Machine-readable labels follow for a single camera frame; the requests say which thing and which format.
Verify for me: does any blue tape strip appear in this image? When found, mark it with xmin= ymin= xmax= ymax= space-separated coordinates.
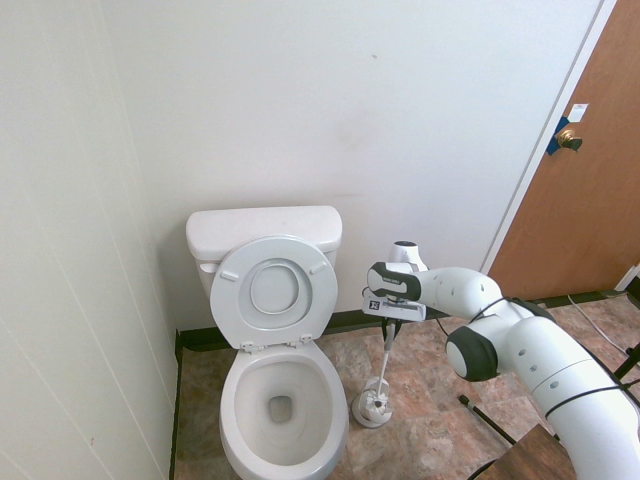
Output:
xmin=546 ymin=115 xmax=574 ymax=157

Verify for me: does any white tank lid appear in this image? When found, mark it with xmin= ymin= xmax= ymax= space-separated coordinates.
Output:
xmin=185 ymin=205 xmax=344 ymax=262

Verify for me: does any white toilet tank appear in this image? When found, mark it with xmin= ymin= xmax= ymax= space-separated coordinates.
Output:
xmin=191 ymin=243 xmax=342 ymax=315

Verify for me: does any white floor cable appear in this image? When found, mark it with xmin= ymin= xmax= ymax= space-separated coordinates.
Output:
xmin=566 ymin=293 xmax=632 ymax=352

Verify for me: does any brown wooden door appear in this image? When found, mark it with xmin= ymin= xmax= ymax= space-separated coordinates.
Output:
xmin=491 ymin=0 xmax=640 ymax=302

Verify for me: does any white door frame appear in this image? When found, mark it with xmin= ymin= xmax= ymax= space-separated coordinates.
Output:
xmin=479 ymin=0 xmax=622 ymax=279

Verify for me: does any brass door knob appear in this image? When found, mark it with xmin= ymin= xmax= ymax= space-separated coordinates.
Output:
xmin=556 ymin=126 xmax=584 ymax=152

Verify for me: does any white toilet seat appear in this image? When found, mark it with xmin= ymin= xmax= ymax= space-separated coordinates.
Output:
xmin=209 ymin=234 xmax=339 ymax=352

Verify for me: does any brown wooden table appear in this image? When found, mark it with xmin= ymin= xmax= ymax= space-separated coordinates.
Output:
xmin=476 ymin=422 xmax=577 ymax=480

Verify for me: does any white brush holder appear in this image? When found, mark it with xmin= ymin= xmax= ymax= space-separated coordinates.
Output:
xmin=353 ymin=377 xmax=393 ymax=430

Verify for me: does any white toilet lid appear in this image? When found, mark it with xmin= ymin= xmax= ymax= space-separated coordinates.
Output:
xmin=249 ymin=259 xmax=302 ymax=317

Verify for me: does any white toilet bowl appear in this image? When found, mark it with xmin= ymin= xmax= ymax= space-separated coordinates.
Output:
xmin=219 ymin=336 xmax=350 ymax=480

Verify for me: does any white toilet brush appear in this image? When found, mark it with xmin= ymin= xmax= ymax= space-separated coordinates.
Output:
xmin=364 ymin=319 xmax=400 ymax=409

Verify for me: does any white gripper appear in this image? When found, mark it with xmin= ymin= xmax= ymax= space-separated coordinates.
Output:
xmin=361 ymin=298 xmax=427 ymax=342

